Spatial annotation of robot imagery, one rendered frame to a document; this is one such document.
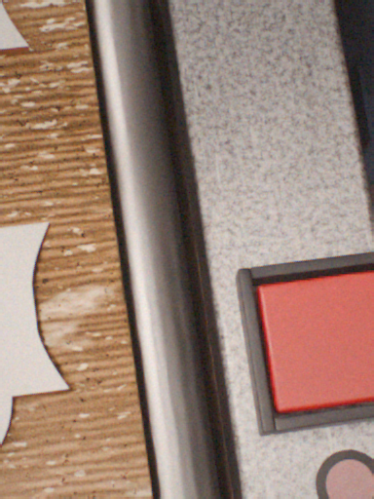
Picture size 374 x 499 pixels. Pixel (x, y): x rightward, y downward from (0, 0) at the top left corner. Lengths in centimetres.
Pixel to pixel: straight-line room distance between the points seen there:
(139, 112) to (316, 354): 14
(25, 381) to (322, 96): 20
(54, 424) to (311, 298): 13
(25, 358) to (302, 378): 12
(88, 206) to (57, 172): 2
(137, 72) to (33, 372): 16
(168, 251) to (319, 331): 8
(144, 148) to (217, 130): 4
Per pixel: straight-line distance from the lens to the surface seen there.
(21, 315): 56
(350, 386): 57
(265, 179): 60
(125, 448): 55
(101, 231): 57
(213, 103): 62
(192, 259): 63
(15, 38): 60
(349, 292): 58
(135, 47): 62
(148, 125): 61
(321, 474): 58
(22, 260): 56
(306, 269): 58
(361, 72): 147
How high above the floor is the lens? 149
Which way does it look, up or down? 75 degrees down
